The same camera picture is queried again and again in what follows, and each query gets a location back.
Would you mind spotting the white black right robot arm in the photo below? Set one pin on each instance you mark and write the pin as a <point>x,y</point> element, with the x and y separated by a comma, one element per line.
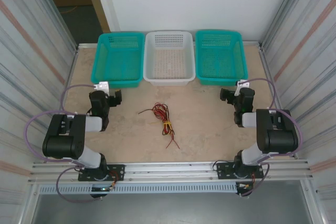
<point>278,140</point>

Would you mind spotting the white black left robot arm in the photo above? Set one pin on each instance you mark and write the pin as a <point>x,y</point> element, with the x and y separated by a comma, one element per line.
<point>63,142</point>

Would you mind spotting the teal plastic basket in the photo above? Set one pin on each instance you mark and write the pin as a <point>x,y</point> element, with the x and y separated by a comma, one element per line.
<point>118,58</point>
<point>221,58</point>

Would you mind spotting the yellow twist tie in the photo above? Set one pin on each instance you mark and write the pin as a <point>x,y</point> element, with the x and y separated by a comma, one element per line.
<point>167,123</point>

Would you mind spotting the white plastic basket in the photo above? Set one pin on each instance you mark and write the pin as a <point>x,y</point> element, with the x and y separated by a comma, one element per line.
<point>169,58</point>

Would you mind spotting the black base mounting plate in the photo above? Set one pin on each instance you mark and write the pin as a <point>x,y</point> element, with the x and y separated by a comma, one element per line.
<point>118,171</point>
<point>223,171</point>

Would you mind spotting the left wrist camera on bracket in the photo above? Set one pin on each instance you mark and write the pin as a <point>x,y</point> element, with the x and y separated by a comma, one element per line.
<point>102,87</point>

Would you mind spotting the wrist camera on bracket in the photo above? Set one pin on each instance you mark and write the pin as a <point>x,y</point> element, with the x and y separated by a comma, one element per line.
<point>242,83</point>
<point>102,87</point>

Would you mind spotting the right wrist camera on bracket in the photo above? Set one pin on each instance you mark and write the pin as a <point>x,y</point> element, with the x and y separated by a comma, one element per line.
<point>242,83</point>

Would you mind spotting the aluminium table frame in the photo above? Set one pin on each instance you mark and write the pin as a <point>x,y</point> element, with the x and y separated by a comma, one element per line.
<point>86,45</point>

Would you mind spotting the aluminium mounting rail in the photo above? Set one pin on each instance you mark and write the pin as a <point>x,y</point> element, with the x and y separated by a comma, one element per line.
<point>170,169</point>

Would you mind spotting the aluminium corner post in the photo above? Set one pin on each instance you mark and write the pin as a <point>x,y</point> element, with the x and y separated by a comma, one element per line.
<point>51,11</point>
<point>281,9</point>

